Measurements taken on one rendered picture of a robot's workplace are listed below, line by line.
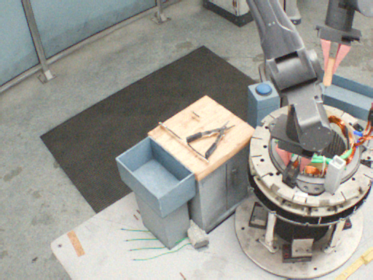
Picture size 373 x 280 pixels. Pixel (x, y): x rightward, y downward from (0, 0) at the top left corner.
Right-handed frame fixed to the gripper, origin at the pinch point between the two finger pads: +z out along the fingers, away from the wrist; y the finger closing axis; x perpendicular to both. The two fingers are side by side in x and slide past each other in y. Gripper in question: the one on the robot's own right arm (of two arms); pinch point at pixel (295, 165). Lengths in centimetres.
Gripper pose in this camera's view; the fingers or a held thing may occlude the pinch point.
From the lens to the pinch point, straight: 92.7
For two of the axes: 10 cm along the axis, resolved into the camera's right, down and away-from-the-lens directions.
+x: 4.8, -6.4, 6.0
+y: 8.7, 3.1, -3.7
